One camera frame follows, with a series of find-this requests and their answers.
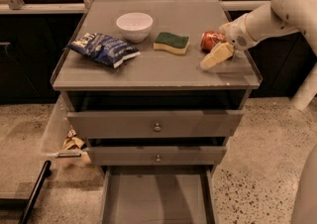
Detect blue chip bag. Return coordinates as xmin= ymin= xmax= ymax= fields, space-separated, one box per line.
xmin=67 ymin=33 xmax=140 ymax=68

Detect white bowl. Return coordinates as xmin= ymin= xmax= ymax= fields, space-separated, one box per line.
xmin=116 ymin=12 xmax=154 ymax=43

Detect grey drawer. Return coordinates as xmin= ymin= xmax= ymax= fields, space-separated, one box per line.
xmin=100 ymin=166 xmax=218 ymax=224
xmin=67 ymin=110 xmax=243 ymax=139
xmin=87 ymin=146 xmax=227 ymax=166

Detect grey top drawer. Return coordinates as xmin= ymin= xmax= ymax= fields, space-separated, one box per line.
xmin=67 ymin=110 xmax=243 ymax=139

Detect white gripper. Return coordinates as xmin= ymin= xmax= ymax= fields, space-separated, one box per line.
xmin=200 ymin=14 xmax=258 ymax=69

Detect red soda can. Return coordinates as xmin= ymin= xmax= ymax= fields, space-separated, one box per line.
xmin=200 ymin=31 xmax=226 ymax=52

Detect black bar handle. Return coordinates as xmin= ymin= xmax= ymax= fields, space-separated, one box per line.
xmin=18 ymin=161 xmax=52 ymax=224

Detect clear plastic bin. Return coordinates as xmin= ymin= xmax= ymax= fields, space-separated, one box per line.
xmin=40 ymin=96 xmax=91 ymax=168

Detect grey middle drawer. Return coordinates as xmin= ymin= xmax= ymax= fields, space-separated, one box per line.
xmin=87 ymin=146 xmax=227 ymax=166

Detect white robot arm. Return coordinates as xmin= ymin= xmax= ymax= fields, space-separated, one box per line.
xmin=200 ymin=0 xmax=317 ymax=224

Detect green yellow sponge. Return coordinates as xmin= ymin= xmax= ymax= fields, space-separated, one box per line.
xmin=153 ymin=32 xmax=189 ymax=55

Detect grey drawer cabinet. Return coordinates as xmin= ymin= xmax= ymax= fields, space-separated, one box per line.
xmin=50 ymin=0 xmax=264 ymax=224

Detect grey bottom drawer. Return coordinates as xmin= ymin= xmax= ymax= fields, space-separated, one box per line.
xmin=100 ymin=166 xmax=218 ymax=224

